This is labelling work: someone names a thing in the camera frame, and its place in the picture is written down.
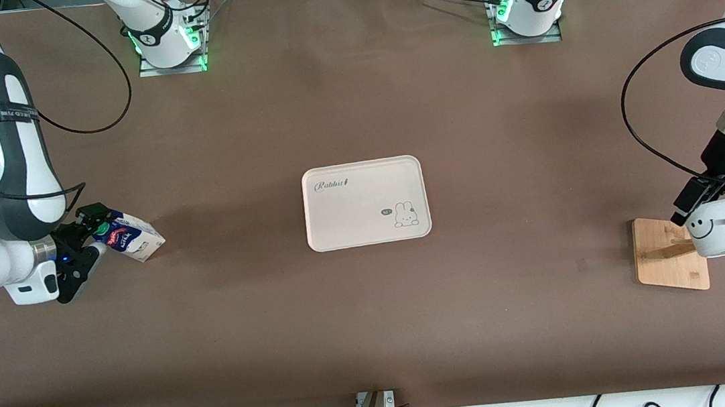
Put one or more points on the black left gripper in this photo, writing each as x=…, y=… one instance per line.
x=723, y=159

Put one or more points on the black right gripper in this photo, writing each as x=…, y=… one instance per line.
x=67, y=242

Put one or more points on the blue white milk carton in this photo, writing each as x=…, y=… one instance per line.
x=137, y=240

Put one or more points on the white rabbit print tray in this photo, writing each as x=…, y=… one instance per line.
x=363, y=210

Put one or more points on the wooden mug stand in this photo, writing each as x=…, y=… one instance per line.
x=669, y=265

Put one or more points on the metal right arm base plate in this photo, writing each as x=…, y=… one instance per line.
x=173, y=70

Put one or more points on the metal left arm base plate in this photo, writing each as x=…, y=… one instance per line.
x=530, y=40

